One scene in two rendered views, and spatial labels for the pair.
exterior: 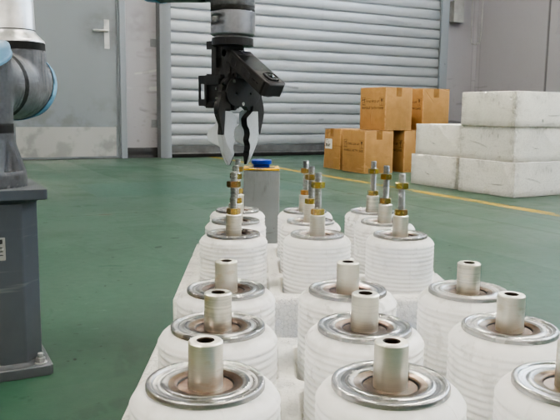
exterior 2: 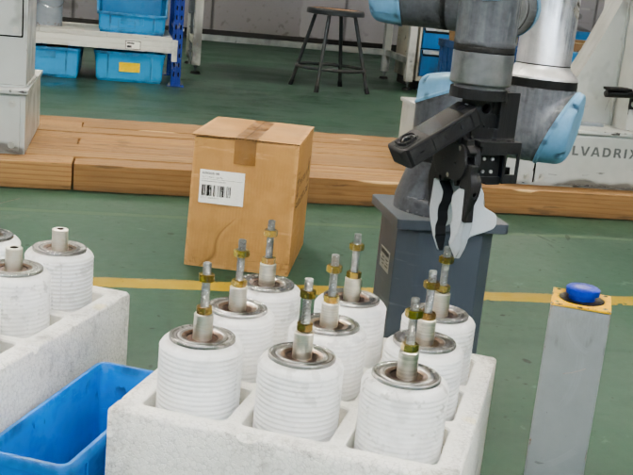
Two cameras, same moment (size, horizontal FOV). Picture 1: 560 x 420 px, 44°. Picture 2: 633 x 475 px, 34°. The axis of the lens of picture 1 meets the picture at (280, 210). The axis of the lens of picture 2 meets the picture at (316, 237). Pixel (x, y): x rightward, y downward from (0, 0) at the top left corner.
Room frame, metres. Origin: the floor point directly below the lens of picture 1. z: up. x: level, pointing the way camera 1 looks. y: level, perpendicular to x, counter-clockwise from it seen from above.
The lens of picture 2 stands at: (1.40, -1.20, 0.66)
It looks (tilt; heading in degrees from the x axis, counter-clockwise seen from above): 14 degrees down; 106
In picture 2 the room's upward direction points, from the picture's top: 6 degrees clockwise
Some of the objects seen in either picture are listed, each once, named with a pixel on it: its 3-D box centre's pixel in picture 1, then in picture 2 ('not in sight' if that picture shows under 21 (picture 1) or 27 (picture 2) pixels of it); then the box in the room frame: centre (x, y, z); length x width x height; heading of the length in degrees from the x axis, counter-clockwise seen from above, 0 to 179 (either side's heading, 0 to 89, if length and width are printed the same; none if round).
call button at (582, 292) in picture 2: (261, 164); (582, 294); (1.38, 0.04, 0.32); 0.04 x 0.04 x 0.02
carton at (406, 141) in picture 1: (404, 150); not in sight; (5.18, -0.91, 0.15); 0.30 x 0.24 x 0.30; 28
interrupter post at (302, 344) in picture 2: (384, 214); (302, 345); (1.10, -0.17, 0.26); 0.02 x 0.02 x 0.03
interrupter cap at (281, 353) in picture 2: (384, 222); (301, 356); (1.10, -0.17, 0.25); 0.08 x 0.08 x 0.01
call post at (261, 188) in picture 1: (260, 246); (561, 420); (1.38, 0.04, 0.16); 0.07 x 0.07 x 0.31; 2
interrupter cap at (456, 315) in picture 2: (237, 211); (439, 314); (1.21, 0.07, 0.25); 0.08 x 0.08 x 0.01
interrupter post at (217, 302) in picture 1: (217, 312); not in sight; (0.54, 0.05, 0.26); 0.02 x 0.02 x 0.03
